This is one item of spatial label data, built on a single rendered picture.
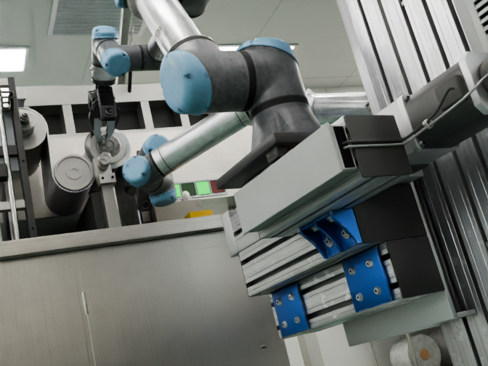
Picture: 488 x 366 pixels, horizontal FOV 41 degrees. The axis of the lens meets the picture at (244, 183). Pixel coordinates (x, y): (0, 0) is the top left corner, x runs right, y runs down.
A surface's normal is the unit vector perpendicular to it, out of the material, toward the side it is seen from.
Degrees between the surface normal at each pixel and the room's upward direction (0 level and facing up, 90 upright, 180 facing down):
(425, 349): 90
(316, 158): 90
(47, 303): 90
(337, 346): 90
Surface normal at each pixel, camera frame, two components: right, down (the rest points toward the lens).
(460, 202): -0.85, 0.05
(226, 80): 0.42, 0.09
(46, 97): 0.36, -0.36
